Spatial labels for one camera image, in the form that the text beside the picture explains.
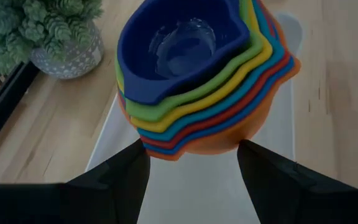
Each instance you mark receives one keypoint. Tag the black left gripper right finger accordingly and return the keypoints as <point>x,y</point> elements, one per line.
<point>300,196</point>

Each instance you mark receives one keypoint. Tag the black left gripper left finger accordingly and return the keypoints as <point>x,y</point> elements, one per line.
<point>73,202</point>

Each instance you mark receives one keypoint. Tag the stack of colourful bowls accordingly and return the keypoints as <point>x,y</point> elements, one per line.
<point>222,143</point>

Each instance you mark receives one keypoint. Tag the large blue measuring cup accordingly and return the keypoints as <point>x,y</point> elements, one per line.
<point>166,151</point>

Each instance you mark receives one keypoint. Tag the red measuring cup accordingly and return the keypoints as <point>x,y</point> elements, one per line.
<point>163,144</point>

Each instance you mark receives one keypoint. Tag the yellow measuring cup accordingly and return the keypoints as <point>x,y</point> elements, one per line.
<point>154,126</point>

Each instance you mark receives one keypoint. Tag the green measuring cup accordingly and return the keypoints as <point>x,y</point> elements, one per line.
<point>148,112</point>

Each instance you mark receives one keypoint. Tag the small dark blue measuring cup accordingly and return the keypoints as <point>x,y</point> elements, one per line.
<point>141,46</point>

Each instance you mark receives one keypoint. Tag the white plastic basket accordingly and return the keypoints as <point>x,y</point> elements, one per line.
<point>191,186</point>

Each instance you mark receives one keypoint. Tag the green artificial potted plant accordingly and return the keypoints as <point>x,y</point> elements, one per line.
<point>42,28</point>

